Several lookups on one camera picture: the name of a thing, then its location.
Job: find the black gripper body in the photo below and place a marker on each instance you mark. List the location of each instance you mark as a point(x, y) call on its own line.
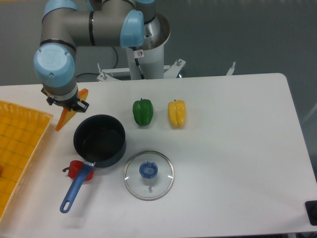
point(69, 101)

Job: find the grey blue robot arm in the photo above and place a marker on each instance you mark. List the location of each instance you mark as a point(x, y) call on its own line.
point(109, 23)

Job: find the yellow plastic basket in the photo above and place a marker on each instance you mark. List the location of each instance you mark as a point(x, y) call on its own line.
point(21, 132)

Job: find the red bell pepper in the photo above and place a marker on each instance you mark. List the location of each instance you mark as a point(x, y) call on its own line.
point(74, 168)

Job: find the green bell pepper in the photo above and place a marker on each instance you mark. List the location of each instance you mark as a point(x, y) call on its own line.
point(143, 112)

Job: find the glass lid blue knob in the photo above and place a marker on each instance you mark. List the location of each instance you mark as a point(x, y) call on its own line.
point(149, 175)

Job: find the yellow bell pepper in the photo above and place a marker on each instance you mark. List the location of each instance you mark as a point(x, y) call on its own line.
point(177, 113)

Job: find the black object table corner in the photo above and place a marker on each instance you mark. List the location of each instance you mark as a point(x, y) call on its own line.
point(311, 208)

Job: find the dark pot blue handle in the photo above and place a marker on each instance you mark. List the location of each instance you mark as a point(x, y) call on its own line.
point(101, 141)

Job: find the white bracket right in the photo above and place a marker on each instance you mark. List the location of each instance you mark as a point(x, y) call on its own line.
point(231, 69)

